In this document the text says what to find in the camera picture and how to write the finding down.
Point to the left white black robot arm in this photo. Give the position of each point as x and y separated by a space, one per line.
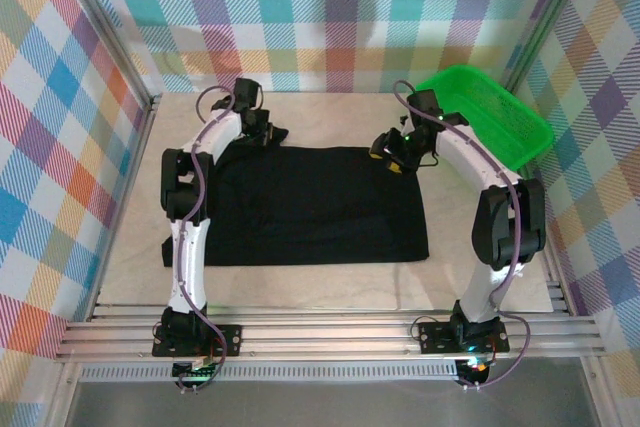
187 257

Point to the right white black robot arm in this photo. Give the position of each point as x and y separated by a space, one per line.
505 227

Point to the aluminium mounting rail frame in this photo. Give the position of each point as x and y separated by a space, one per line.
325 337

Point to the aluminium side rail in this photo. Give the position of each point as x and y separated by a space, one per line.
140 147
557 287

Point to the grey metal panel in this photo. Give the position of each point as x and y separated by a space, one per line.
325 407

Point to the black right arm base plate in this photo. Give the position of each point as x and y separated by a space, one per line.
435 337

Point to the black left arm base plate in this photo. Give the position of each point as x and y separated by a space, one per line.
225 339

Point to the black t-shirt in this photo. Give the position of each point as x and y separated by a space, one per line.
320 207

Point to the aluminium corner post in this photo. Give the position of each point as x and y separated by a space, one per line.
107 32
546 22

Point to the green plastic basket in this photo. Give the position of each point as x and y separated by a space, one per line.
505 112

